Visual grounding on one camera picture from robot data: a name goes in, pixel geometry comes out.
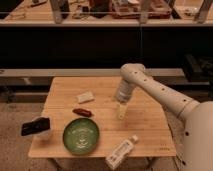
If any black bag in white cup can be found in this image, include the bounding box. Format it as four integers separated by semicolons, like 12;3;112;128
21;117;51;140

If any green round plate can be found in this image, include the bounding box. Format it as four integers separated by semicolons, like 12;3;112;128
62;118;100;155

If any red chili pepper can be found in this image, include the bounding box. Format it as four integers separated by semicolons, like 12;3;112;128
73;108;93;117

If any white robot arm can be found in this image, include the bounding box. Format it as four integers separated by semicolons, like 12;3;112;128
115;63;213;171

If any white sponge block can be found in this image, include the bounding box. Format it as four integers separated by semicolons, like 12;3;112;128
77;91;94;104

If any wooden table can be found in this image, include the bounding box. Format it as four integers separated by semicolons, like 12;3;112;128
28;77;176;158

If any white plastic bottle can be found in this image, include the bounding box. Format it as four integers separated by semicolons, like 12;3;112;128
105;135;138;170

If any long workbench shelf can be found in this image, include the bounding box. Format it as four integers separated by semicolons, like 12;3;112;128
0;0;213;27

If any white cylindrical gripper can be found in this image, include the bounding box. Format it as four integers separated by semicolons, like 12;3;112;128
115;79;135;119

